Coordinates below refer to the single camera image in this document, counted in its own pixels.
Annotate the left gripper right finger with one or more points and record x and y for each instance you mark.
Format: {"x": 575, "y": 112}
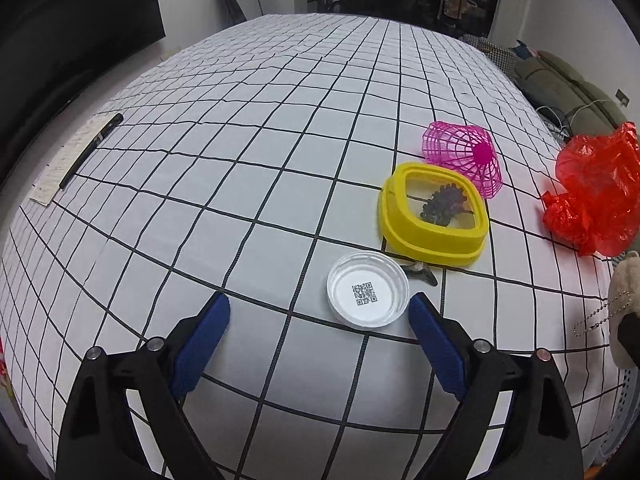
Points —
{"x": 539, "y": 439}

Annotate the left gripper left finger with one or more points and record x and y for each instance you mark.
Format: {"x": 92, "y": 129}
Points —
{"x": 98, "y": 439}

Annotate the round white foil lid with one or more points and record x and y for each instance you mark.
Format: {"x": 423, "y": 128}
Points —
{"x": 367, "y": 290}

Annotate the yellow plastic lid box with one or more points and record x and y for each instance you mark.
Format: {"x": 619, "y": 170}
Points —
{"x": 433, "y": 215}

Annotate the red plastic bag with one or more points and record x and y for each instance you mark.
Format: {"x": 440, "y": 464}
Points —
{"x": 598, "y": 211}

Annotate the white paper note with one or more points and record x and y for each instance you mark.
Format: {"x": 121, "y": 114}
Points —
{"x": 46, "y": 185}

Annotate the black pen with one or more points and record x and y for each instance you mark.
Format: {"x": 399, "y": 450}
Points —
{"x": 97, "y": 134}

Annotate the pink shuttlecock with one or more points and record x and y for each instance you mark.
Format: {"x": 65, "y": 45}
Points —
{"x": 467, "y": 150}

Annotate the grid pattern tablecloth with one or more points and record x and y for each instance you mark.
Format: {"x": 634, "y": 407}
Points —
{"x": 249, "y": 164}

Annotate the green grey sofa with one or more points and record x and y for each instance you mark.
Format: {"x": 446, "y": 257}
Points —
{"x": 565, "y": 97}

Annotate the black television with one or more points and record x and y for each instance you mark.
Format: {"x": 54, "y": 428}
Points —
{"x": 51, "y": 50}

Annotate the wall socket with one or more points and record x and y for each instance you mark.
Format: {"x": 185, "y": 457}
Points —
{"x": 622, "y": 98}

